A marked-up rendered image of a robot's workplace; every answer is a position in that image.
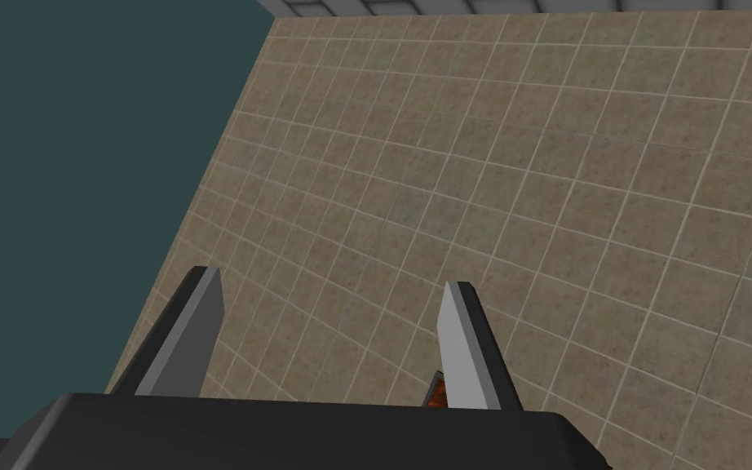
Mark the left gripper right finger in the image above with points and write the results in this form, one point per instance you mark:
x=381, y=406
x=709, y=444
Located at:
x=470, y=356

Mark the orange and black object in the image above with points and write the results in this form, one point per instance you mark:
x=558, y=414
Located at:
x=437, y=391

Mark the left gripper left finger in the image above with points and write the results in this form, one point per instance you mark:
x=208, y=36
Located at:
x=177, y=346

